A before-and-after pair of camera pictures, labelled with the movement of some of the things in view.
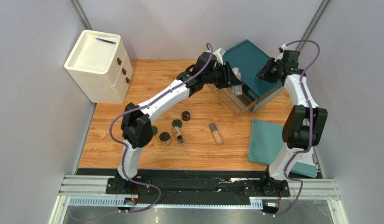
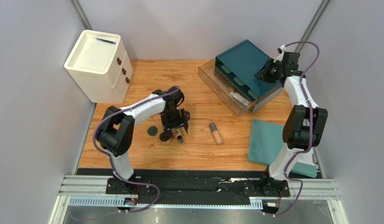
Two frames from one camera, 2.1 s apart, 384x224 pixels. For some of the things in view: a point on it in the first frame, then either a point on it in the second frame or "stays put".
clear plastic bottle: x=237 y=89 to x=239 y=97
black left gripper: x=229 y=79 to x=181 y=121
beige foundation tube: x=216 y=134 stays put
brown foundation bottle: x=178 y=133 stays put
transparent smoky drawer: x=239 y=104 stays put
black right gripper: x=269 y=71 stays put
